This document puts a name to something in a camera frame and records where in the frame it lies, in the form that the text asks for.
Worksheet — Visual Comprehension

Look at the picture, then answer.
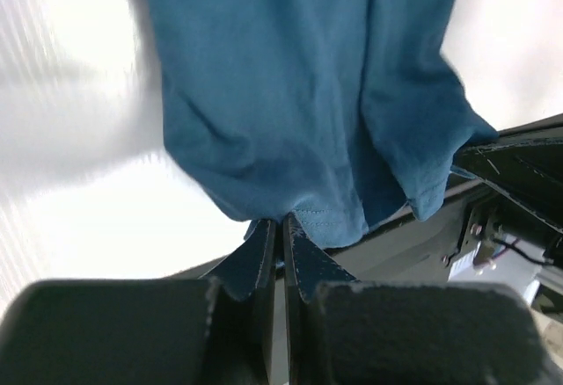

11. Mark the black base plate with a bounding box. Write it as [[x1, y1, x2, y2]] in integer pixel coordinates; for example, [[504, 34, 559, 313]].
[[210, 116, 562, 294]]

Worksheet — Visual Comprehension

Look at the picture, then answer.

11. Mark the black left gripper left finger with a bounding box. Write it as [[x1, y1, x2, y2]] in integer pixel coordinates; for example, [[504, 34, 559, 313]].
[[1, 221, 276, 384]]

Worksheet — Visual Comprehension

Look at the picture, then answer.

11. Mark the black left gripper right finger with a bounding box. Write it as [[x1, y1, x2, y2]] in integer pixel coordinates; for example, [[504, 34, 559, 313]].
[[283, 215, 562, 384]]

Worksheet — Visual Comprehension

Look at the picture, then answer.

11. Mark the dark blue t-shirt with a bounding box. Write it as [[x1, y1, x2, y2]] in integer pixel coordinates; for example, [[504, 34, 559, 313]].
[[146, 0, 497, 248]]

